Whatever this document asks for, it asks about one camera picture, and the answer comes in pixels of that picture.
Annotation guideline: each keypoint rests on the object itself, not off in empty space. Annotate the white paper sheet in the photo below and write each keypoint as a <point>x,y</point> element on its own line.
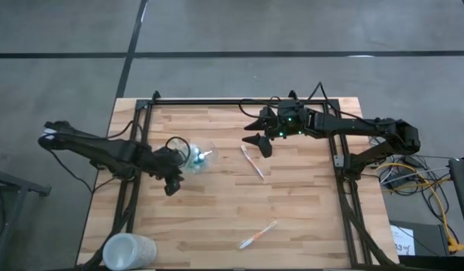
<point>402,239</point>

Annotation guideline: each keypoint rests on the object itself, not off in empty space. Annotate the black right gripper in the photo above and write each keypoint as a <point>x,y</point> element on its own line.
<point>292,124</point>

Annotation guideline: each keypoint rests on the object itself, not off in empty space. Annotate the clear acrylic organizer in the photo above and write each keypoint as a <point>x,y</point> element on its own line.
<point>213,162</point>

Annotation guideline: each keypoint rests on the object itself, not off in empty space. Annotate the grey metal mounting plate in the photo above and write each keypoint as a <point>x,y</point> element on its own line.
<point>338,161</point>

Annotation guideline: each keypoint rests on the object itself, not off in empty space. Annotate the black aluminium table frame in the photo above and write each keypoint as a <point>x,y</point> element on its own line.
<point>235,101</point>

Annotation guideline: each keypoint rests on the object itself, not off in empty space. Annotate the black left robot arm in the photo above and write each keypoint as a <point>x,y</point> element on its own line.
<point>104,150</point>

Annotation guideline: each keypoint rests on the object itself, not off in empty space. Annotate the black power adapter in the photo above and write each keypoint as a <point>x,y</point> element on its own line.
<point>395,181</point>

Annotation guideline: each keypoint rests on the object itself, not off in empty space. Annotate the grey metal stand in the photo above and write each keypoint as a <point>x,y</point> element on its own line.
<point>13,184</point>

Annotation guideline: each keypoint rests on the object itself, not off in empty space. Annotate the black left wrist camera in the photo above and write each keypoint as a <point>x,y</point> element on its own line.
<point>172,186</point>

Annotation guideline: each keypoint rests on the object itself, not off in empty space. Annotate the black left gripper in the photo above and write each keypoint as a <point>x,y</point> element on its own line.
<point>167,163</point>

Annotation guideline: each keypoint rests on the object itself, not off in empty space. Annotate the black floor case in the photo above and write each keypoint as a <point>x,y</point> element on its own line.
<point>427,237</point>

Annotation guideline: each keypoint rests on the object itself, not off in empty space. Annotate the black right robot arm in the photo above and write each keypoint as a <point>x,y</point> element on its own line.
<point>367,128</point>

